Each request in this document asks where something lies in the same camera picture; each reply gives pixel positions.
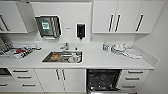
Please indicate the stainless steel dishwasher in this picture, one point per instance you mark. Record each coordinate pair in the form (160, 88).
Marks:
(103, 71)

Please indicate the small chrome sink pump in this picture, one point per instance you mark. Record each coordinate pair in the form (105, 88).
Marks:
(76, 48)

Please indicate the white mug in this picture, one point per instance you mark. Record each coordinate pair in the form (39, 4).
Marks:
(74, 58)

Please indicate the chrome faucet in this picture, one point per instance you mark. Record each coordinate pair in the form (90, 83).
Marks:
(65, 46)

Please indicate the dish soap bottle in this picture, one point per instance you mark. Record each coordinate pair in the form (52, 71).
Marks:
(104, 47)

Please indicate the stainless steel sink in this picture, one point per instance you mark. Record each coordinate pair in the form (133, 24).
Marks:
(65, 60)

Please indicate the small white bottle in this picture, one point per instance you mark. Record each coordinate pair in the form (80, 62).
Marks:
(109, 48)

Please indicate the brown bowl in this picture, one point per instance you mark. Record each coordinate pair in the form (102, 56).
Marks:
(55, 56)

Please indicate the white base cabinet door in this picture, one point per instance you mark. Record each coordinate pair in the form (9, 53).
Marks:
(48, 80)
(75, 80)

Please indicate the stack of white plates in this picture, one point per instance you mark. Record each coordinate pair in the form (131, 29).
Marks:
(119, 49)

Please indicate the steel paper towel dispenser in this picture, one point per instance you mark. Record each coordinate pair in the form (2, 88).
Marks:
(48, 26)

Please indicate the small grey dish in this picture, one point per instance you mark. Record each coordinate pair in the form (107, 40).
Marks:
(37, 48)

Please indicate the white towel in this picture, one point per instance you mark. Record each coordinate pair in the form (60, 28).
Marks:
(134, 54)

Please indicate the white dish rack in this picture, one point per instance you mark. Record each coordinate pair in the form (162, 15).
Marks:
(25, 55)

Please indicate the red plastic container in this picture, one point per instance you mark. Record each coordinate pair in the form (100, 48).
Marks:
(20, 51)

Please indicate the built-in black microwave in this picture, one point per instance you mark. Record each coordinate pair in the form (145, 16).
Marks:
(5, 71)

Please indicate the wide white drawer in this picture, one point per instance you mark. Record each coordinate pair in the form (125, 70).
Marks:
(6, 85)

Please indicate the black wall soap dispenser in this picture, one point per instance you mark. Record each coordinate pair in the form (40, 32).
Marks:
(80, 30)

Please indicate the small grey wall label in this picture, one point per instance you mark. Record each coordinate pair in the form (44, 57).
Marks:
(68, 28)

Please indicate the white wall cabinet door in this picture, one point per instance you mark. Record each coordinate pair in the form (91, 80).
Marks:
(126, 16)
(148, 16)
(103, 16)

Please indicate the white wall cabinet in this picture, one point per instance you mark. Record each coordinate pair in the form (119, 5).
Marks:
(15, 18)

